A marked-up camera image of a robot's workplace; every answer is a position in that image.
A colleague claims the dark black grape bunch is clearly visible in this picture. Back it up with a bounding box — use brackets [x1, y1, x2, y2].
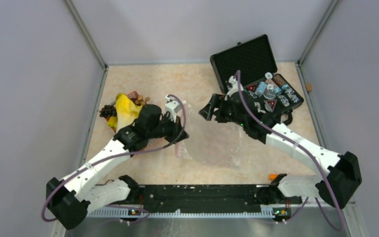
[99, 105, 117, 119]

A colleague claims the tan longan fruit cluster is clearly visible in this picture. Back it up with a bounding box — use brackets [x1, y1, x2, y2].
[134, 95, 150, 106]

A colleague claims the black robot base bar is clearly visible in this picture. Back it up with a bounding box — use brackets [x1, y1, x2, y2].
[134, 184, 275, 215]

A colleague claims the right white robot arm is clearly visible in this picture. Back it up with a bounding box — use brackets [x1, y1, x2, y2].
[199, 93, 362, 209]

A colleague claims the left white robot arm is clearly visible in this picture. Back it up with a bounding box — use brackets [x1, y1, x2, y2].
[41, 100, 189, 230]

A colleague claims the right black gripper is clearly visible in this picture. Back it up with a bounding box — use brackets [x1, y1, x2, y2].
[199, 93, 247, 127]

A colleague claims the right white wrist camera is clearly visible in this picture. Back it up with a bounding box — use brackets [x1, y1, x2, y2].
[225, 76, 239, 100]

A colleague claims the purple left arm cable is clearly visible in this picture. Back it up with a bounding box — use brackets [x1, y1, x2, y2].
[41, 94, 187, 223]

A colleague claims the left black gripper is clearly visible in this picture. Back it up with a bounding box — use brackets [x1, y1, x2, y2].
[147, 113, 189, 144]

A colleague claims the black poker chip case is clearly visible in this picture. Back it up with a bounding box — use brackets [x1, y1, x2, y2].
[210, 34, 304, 125]

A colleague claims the clear zip top bag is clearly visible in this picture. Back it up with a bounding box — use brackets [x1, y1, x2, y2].
[174, 99, 268, 168]

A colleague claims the light blue poker chip stack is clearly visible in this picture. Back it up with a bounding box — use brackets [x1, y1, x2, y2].
[255, 81, 267, 97]

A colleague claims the pink plastic food basket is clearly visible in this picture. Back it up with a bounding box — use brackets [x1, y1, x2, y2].
[99, 91, 154, 155]

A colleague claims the yellow napa cabbage toy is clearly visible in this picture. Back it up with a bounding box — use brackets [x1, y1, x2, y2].
[106, 91, 143, 133]

